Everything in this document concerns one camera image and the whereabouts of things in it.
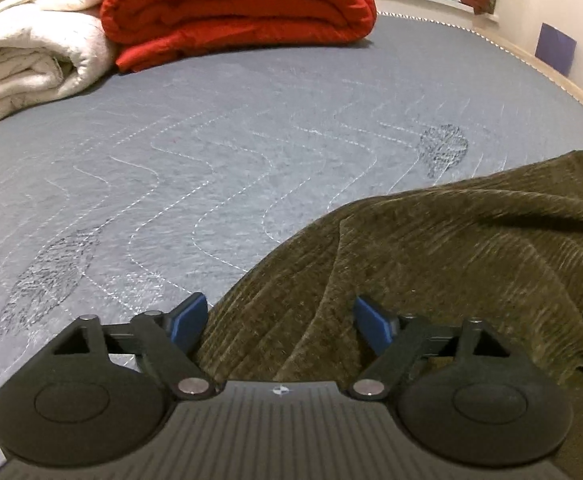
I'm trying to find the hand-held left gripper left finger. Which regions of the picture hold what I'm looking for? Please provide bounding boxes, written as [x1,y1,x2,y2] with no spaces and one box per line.
[49,292,222,402]

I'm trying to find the white fluffy folded blanket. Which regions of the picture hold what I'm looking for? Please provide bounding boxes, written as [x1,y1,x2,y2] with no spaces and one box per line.
[0,0,122,135]

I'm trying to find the olive green corduroy pants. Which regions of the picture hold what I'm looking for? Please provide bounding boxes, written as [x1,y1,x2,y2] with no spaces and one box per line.
[194,149,583,480]

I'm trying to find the purple paper sheet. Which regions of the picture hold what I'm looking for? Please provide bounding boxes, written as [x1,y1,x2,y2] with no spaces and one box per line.
[535,22,577,77]

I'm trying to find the grey-blue quilted mattress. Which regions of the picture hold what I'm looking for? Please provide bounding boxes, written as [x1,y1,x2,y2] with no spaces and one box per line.
[0,7,583,480]

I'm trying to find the red folded quilt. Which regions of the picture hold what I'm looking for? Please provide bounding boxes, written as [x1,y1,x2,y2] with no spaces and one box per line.
[99,0,378,73]

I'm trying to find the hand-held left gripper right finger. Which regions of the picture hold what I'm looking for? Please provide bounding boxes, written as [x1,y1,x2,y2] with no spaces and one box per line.
[347,296,513,402]

